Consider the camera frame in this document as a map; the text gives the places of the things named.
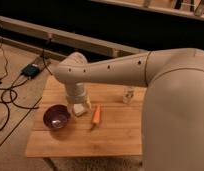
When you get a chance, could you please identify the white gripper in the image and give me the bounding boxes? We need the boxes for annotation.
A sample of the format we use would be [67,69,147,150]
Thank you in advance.
[65,83,92,113]

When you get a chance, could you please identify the small clear plastic bottle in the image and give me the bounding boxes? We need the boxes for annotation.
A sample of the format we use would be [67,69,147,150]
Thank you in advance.
[123,86,135,104]

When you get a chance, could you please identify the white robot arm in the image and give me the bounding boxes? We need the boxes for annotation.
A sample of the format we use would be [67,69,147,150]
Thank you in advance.
[54,48,204,171]

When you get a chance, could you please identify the dark purple ceramic bowl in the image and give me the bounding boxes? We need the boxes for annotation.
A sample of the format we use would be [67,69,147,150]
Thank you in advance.
[43,104,70,129]

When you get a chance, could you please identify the small white box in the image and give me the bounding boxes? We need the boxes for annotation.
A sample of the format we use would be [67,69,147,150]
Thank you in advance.
[73,104,87,117]

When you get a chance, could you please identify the orange carrot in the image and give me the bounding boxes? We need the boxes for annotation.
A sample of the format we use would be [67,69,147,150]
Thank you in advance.
[91,105,101,130]

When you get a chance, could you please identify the wooden table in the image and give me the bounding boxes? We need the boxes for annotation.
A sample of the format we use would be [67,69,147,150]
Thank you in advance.
[26,76,146,157]

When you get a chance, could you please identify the black power adapter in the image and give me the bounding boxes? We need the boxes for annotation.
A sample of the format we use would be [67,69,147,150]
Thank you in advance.
[21,64,40,79]

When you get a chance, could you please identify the black floor cable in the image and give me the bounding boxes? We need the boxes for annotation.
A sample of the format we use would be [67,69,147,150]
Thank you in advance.
[0,36,53,153]

